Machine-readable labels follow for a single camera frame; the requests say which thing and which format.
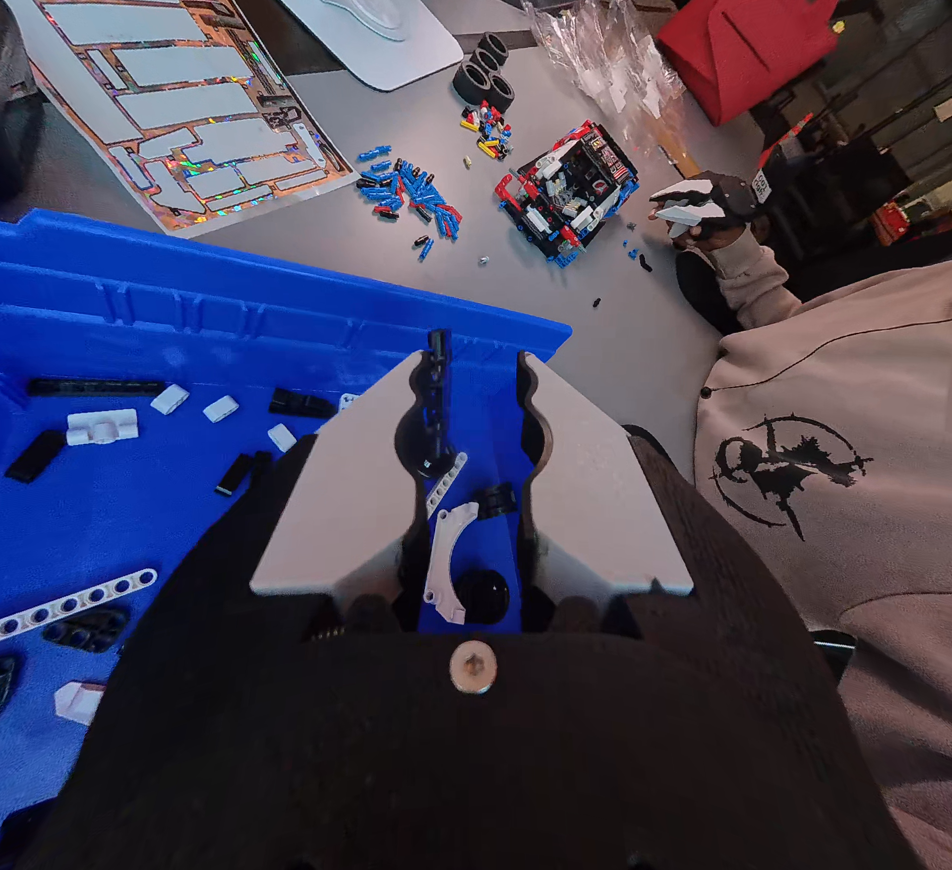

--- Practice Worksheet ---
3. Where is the clear plastic bag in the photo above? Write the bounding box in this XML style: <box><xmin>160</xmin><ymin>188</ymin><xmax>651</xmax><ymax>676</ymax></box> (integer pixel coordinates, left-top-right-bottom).
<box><xmin>521</xmin><ymin>0</ymin><xmax>685</xmax><ymax>123</ymax></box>

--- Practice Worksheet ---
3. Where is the red bag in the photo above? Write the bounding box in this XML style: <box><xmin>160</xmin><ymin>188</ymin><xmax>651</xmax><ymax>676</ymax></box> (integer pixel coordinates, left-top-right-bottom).
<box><xmin>658</xmin><ymin>0</ymin><xmax>841</xmax><ymax>128</ymax></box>

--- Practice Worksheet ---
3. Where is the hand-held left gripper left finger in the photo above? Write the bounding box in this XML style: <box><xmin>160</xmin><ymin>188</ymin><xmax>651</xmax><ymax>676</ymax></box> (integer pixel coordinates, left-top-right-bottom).
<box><xmin>249</xmin><ymin>351</ymin><xmax>436</xmax><ymax>621</ymax></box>

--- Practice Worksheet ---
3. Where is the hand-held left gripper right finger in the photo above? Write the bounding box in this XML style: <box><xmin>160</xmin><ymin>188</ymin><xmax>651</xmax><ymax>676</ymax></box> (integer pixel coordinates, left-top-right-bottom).
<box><xmin>517</xmin><ymin>351</ymin><xmax>696</xmax><ymax>631</ymax></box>

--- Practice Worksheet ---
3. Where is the white long holed beam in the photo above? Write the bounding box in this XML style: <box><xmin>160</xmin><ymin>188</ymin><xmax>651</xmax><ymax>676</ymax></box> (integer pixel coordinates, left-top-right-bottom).
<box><xmin>424</xmin><ymin>450</ymin><xmax>470</xmax><ymax>521</ymax></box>

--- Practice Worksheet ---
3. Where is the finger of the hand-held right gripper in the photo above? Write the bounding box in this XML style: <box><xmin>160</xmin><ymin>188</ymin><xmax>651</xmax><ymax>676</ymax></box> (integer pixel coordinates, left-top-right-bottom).
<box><xmin>653</xmin><ymin>177</ymin><xmax>715</xmax><ymax>206</ymax></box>
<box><xmin>649</xmin><ymin>203</ymin><xmax>727</xmax><ymax>240</ymax></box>

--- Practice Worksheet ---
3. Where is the black large holed panel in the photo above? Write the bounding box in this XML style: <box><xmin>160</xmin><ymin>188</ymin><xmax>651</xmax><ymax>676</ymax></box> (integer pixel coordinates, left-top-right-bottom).
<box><xmin>425</xmin><ymin>327</ymin><xmax>456</xmax><ymax>478</ymax></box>

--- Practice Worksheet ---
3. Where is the grey desk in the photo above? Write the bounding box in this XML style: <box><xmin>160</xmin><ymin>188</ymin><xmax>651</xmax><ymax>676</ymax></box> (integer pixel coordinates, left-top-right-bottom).
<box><xmin>0</xmin><ymin>0</ymin><xmax>745</xmax><ymax>484</ymax></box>

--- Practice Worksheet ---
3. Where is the black long beam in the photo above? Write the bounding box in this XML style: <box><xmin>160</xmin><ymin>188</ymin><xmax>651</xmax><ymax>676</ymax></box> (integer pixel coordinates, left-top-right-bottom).
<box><xmin>27</xmin><ymin>376</ymin><xmax>168</xmax><ymax>400</ymax></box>

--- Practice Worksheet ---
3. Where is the black wedge panel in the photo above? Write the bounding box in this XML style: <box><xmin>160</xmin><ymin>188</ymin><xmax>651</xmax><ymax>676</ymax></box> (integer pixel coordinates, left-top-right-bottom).
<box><xmin>475</xmin><ymin>482</ymin><xmax>519</xmax><ymax>521</ymax></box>

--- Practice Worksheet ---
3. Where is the pile of small mixed parts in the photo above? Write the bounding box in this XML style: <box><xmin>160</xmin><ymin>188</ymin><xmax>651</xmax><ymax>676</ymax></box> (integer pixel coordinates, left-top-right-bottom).
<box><xmin>460</xmin><ymin>104</ymin><xmax>514</xmax><ymax>160</ymax></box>

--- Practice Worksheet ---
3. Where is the black thin triangular liftarm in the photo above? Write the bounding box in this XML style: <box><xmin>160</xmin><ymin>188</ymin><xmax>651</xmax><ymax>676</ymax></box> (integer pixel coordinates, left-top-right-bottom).
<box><xmin>42</xmin><ymin>607</ymin><xmax>129</xmax><ymax>655</ymax></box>

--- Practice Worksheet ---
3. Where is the pile of blue pins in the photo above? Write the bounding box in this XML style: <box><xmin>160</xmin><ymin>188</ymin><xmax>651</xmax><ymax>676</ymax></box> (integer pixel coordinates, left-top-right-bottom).
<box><xmin>356</xmin><ymin>143</ymin><xmax>464</xmax><ymax>240</ymax></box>

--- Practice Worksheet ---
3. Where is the black curved fairing piece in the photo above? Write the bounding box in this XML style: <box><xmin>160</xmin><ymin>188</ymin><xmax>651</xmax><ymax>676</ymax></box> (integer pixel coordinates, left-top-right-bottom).
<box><xmin>266</xmin><ymin>386</ymin><xmax>341</xmax><ymax>421</ymax></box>

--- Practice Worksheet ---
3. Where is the holographic sticker sheet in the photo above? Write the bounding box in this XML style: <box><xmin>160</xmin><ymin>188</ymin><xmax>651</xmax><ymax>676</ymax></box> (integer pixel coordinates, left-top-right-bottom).
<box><xmin>0</xmin><ymin>0</ymin><xmax>357</xmax><ymax>239</ymax></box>

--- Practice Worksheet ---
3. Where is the person's right hand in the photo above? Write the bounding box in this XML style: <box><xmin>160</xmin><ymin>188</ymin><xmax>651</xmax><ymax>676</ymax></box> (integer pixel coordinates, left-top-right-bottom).
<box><xmin>692</xmin><ymin>223</ymin><xmax>749</xmax><ymax>258</ymax></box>

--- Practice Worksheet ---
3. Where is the white medium beam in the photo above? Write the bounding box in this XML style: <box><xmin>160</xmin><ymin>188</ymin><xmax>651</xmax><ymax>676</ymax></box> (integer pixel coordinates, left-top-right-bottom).
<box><xmin>0</xmin><ymin>567</ymin><xmax>160</xmax><ymax>642</ymax></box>

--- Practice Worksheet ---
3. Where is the white connector block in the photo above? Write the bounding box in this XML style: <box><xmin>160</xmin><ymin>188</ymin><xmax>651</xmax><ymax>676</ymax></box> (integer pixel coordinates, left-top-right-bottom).
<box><xmin>64</xmin><ymin>407</ymin><xmax>141</xmax><ymax>448</ymax></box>

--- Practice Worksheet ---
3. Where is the toy race car model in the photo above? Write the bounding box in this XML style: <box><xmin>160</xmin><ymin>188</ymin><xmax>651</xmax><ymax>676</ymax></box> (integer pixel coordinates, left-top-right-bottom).
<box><xmin>494</xmin><ymin>120</ymin><xmax>642</xmax><ymax>270</ymax></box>

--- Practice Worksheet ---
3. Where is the black small flat panel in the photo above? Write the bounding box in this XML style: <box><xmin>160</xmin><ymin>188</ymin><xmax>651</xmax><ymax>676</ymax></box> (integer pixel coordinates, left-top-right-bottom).
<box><xmin>2</xmin><ymin>428</ymin><xmax>68</xmax><ymax>486</ymax></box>

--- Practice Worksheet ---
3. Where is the black spoked rim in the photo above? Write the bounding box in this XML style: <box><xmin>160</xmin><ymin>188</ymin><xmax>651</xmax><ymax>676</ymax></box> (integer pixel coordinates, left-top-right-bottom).
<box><xmin>454</xmin><ymin>567</ymin><xmax>512</xmax><ymax>627</ymax></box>

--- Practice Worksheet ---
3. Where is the white monitor stand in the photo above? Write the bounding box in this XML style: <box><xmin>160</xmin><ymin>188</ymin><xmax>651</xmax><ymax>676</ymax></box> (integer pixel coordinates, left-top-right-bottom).
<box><xmin>240</xmin><ymin>0</ymin><xmax>466</xmax><ymax>93</ymax></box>

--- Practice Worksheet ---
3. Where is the blue parts bin with tag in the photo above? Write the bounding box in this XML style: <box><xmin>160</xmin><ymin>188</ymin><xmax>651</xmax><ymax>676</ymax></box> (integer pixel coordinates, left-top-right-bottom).
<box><xmin>0</xmin><ymin>208</ymin><xmax>574</xmax><ymax>834</ymax></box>

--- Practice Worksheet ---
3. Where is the black long curved panel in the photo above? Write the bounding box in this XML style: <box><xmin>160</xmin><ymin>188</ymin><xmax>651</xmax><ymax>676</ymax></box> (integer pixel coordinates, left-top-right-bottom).
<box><xmin>214</xmin><ymin>448</ymin><xmax>274</xmax><ymax>499</ymax></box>

